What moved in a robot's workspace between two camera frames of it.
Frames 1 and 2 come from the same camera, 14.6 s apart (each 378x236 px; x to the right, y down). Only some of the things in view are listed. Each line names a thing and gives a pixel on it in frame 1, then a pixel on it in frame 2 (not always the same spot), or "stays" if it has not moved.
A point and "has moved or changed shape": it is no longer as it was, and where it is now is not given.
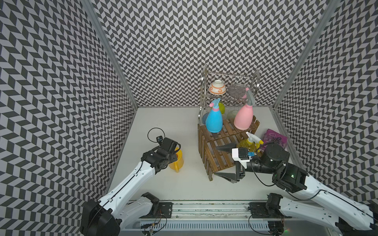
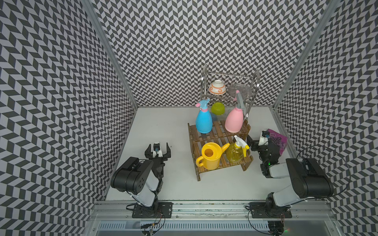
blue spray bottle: (214, 121) to (204, 119)
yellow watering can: (178, 164) to (211, 153)
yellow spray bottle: (252, 143) has moved or changed shape
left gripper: (173, 155) to (147, 153)
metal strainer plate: (237, 91) stays
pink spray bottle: (243, 118) to (234, 121)
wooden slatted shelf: (213, 160) has moved or changed shape
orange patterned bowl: (217, 87) stays
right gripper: (234, 177) to (254, 143)
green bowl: (221, 107) stays
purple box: (271, 136) stays
